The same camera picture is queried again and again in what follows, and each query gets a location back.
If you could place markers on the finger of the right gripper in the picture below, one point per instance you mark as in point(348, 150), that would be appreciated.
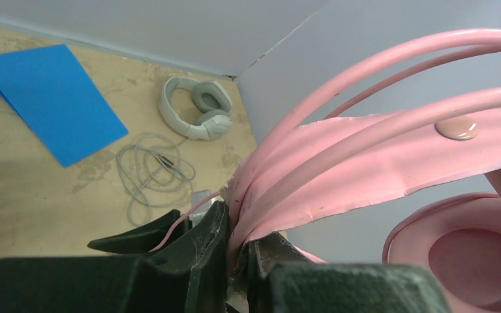
point(140, 240)

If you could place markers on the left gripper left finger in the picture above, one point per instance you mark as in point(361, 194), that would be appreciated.
point(186, 276)

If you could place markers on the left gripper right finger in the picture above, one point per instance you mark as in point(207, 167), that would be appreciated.
point(278, 278)

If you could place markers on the pink wired headphones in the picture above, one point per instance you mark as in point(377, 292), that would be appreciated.
point(316, 163)

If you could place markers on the grey over-ear headphones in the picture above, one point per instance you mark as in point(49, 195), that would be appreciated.
point(154, 162)

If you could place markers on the blue notebook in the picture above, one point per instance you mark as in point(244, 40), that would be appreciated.
point(55, 97)

